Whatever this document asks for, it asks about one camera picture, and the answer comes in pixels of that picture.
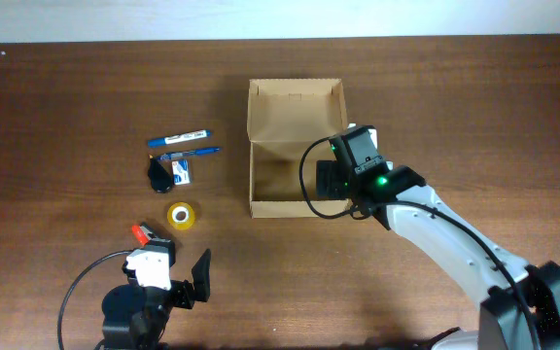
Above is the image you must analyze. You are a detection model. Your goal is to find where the yellow adhesive tape roll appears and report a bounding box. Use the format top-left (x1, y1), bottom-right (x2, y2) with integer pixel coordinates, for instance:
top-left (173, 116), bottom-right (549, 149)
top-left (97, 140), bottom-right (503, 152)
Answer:
top-left (166, 202), bottom-right (195, 230)

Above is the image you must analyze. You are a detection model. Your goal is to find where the red black stapler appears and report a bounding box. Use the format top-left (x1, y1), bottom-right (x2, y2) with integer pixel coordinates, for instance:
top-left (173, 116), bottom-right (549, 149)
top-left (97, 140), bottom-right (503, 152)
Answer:
top-left (131, 222), bottom-right (159, 246)

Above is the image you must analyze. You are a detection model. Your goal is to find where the cardboard box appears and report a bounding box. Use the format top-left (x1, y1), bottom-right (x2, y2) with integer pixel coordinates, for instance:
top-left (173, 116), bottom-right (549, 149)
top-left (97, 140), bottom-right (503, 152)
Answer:
top-left (247, 78), bottom-right (348, 219)

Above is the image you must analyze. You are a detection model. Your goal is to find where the blue white staples box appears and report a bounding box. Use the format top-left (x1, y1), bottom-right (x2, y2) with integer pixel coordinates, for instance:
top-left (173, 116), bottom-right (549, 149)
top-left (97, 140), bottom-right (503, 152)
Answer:
top-left (171, 158), bottom-right (192, 186)

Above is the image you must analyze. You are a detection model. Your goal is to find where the black binder clip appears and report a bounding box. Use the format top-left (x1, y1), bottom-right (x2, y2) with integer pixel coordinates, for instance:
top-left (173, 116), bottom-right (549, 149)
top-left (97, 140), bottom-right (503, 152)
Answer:
top-left (147, 156), bottom-right (173, 193)

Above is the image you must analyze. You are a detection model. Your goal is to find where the blue ballpoint pen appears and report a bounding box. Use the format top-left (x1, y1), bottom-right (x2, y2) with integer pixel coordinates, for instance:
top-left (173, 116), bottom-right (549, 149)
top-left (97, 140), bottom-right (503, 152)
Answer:
top-left (157, 147), bottom-right (221, 161)

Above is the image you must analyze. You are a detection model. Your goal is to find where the blue whiteboard marker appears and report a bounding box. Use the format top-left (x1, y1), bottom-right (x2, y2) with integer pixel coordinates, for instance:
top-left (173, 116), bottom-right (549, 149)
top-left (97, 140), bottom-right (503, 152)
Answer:
top-left (147, 129), bottom-right (212, 148)

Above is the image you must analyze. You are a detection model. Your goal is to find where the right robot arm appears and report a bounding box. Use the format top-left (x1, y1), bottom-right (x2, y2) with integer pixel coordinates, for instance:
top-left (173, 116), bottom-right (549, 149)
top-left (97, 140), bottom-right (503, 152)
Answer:
top-left (316, 125), bottom-right (560, 349)

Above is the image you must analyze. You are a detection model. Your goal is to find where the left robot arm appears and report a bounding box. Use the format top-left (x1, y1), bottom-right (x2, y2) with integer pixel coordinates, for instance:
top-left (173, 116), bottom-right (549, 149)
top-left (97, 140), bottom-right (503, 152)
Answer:
top-left (101, 248), bottom-right (212, 350)

